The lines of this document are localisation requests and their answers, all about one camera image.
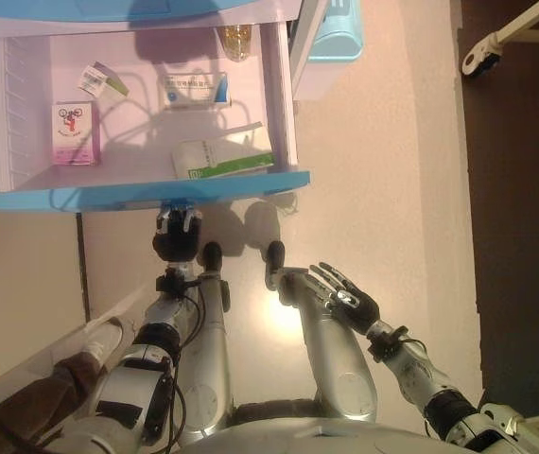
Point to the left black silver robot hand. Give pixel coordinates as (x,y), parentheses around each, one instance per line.
(177,241)

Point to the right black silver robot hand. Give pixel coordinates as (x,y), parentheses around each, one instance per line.
(352,302)

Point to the blue-front white cart drawer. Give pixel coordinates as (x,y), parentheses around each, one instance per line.
(156,194)

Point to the small green white medicine box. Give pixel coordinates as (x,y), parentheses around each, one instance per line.
(101,78)

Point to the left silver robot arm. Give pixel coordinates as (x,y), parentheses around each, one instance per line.
(123,392)

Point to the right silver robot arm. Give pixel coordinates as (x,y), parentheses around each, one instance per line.
(416,373)

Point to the large green white medicine box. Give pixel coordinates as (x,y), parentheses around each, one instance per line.
(222,161)

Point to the pink white medicine box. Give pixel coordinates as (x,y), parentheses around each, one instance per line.
(75,137)

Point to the blue white medicine box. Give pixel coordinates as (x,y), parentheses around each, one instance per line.
(194,90)

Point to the yellow glass medicine bottle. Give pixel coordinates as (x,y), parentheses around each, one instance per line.
(234,42)

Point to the right silver robot leg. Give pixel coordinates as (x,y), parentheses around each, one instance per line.
(331,350)

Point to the white robot body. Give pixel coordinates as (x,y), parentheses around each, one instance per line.
(210,331)

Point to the black baseboard strip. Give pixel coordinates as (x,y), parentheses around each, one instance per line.
(83,265)

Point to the white person shoe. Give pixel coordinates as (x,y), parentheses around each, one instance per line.
(104,340)

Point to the grey robot torso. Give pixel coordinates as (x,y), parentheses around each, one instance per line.
(307,440)

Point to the brown person trouser leg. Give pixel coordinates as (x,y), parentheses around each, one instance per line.
(28,402)

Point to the light blue plastic bin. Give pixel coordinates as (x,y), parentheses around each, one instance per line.
(335,42)

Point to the white caster wheel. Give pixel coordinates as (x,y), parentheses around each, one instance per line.
(480,57)

